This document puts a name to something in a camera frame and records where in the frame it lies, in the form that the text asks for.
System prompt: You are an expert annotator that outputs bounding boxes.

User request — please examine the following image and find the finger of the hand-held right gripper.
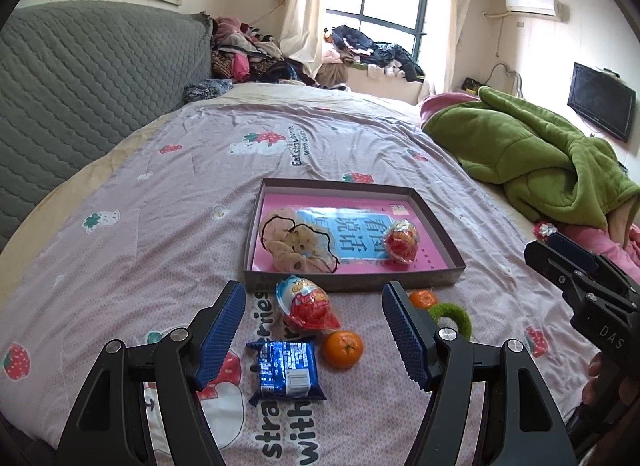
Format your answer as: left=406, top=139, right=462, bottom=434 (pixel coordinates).
left=547, top=233, right=640, bottom=293
left=524, top=241, right=603, bottom=307

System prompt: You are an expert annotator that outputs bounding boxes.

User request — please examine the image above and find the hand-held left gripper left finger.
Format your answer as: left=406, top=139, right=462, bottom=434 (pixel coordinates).
left=55, top=280, right=247, bottom=466

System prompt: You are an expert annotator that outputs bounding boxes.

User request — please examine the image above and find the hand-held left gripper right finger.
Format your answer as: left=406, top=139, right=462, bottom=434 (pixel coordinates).
left=381, top=281, right=576, bottom=466

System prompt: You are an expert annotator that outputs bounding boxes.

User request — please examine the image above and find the green fuzzy ring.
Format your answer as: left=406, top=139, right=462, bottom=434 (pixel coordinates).
left=426, top=301, right=473, bottom=341

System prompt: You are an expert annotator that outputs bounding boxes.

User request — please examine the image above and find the large orange mandarin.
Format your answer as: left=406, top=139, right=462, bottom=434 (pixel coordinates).
left=321, top=330, right=364, bottom=370

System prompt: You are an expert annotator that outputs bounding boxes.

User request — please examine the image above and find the blue cookie packet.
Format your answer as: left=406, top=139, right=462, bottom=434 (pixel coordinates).
left=246, top=338, right=327, bottom=407

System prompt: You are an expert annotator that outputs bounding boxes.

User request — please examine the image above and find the shallow cardboard box tray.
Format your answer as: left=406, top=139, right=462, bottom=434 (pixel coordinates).
left=242, top=177, right=466, bottom=294

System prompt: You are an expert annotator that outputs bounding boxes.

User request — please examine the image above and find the person's right hand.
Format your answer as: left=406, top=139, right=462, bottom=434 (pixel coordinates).
left=581, top=352, right=640, bottom=409

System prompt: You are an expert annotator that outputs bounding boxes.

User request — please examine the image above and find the pink cloth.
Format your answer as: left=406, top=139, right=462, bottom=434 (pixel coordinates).
left=552, top=223, right=640, bottom=269

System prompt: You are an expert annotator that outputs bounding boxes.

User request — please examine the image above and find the small orange mandarin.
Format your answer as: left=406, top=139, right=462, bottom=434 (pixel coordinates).
left=408, top=290, right=439, bottom=311

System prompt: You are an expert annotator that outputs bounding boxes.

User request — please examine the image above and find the red egg snack packet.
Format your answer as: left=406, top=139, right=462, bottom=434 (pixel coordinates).
left=275, top=275, right=342, bottom=333
left=382, top=218, right=420, bottom=267

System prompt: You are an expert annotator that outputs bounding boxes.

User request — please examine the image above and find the green fleece blanket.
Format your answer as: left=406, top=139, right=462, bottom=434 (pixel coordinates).
left=422, top=86, right=640, bottom=241

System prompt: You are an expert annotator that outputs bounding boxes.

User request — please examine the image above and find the beige hair scrunchie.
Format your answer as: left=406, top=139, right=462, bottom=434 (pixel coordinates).
left=259, top=208, right=342, bottom=274

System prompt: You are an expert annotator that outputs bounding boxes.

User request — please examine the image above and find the black flat television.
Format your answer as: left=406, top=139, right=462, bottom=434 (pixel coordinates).
left=567, top=62, right=637, bottom=144

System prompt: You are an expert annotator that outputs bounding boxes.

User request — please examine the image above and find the pink blanket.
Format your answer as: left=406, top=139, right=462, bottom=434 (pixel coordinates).
left=417, top=92, right=481, bottom=133

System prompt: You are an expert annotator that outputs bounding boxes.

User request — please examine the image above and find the white air conditioner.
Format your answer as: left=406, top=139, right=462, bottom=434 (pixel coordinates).
left=504, top=0, right=563, bottom=22

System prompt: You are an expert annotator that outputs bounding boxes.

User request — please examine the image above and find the dark patterned cloth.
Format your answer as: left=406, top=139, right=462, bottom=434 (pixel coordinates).
left=182, top=80, right=233, bottom=104

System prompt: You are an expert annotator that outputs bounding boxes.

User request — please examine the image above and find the cream curtain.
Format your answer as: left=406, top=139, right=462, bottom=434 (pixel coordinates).
left=277, top=0, right=331, bottom=74
left=425, top=0, right=476, bottom=96

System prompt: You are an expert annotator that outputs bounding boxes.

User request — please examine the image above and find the pile of dark clothes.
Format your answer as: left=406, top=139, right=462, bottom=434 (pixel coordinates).
left=325, top=24, right=426, bottom=82

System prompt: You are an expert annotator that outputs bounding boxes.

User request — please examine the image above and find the grey quilted headboard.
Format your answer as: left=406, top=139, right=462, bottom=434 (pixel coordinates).
left=0, top=0, right=216, bottom=251

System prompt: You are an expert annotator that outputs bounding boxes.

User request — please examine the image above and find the pile of mixed clothes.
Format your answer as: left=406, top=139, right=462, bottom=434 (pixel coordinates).
left=210, top=16, right=321, bottom=86

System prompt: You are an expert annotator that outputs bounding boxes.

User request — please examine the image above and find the white cable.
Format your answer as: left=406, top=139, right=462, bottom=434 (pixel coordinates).
left=487, top=63, right=523, bottom=96

